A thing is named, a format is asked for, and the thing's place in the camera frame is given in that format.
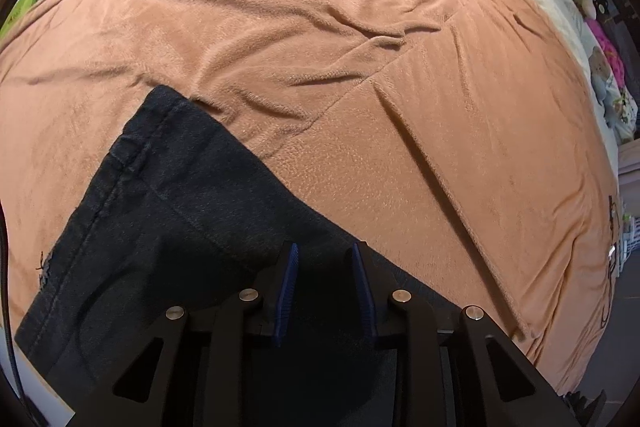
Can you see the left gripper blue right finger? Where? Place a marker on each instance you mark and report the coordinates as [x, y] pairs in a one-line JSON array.
[[394, 319]]

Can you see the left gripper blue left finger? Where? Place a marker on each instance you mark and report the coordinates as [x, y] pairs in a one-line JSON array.
[[247, 332]]

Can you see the black denim pants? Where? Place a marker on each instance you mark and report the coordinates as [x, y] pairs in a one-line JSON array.
[[179, 217]]

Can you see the brown bed blanket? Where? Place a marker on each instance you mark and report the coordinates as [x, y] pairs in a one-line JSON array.
[[457, 137]]

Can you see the grey blue plush toy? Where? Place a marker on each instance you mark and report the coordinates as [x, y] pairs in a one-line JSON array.
[[601, 72]]

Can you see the pink garment on bed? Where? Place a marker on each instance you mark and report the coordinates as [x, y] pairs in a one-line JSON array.
[[609, 51]]

